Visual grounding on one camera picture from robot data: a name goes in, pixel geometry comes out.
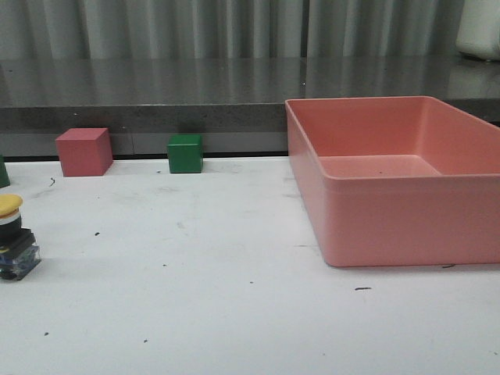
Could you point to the yellow push button switch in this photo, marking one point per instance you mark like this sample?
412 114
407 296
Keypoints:
20 252

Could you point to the green cube block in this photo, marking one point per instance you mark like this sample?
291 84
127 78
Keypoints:
185 153

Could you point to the grey stone counter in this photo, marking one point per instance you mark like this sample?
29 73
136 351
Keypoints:
237 105

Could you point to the pink plastic bin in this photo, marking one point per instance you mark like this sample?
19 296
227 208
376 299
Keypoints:
396 181

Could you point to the pink cube block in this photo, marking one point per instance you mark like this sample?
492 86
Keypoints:
84 152

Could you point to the dark green block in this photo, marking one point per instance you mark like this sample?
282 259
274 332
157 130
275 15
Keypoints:
4 176

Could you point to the grey pleated curtain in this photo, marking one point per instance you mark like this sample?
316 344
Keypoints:
227 29

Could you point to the white blender appliance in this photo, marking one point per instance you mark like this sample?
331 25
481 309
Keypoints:
478 33

